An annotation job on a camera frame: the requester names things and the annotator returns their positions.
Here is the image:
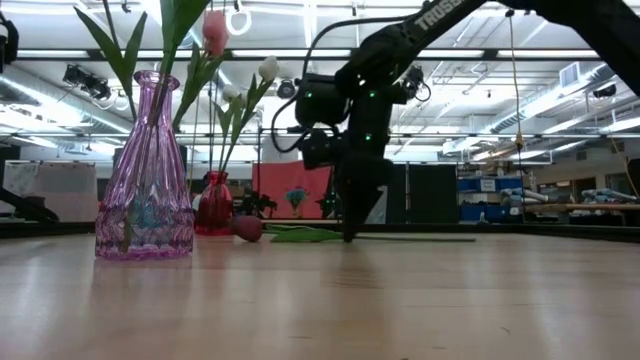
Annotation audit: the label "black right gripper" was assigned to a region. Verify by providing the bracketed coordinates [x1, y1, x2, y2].
[333, 149, 396, 244]

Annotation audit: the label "red glass vase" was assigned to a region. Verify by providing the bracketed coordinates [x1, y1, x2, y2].
[194, 170, 235, 238]

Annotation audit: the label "purple ribbed glass vase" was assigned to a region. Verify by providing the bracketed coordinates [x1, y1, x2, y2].
[94, 69, 196, 262]

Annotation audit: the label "blue flower bouquet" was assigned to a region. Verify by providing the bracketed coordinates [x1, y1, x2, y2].
[285, 186, 310, 219]

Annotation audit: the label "black curtain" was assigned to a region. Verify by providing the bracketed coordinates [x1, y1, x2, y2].
[393, 163, 459, 225]

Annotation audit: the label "red backdrop cloth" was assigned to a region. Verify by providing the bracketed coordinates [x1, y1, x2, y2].
[252, 160, 334, 221]

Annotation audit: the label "blue storage shelf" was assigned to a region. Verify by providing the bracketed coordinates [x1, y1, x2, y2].
[457, 175, 525, 223]

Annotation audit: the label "wooden background bench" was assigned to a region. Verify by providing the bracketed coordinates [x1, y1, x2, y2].
[524, 201, 640, 214]

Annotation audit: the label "white air vent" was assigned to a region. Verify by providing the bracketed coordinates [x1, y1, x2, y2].
[558, 62, 582, 89]

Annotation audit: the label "black track spotlights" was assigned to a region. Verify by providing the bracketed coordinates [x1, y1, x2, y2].
[62, 63, 114, 102]

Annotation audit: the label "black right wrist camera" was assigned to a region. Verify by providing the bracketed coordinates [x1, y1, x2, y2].
[299, 127, 347, 172]

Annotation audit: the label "black stand frame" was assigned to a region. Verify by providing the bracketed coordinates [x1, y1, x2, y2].
[256, 126, 338, 221]

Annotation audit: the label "round black ceiling camera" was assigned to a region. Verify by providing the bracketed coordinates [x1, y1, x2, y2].
[276, 78, 297, 100]

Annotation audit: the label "black aluminium table frame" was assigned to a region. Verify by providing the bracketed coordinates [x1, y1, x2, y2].
[0, 187, 640, 245]

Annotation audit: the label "black ceiling camera with cable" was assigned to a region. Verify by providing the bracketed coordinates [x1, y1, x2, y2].
[404, 64, 433, 104]

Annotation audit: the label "hanging yellow cord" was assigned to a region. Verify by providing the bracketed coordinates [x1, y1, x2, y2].
[505, 7, 526, 151]

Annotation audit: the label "white wall panel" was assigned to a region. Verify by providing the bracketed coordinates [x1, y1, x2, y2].
[2, 162, 99, 223]

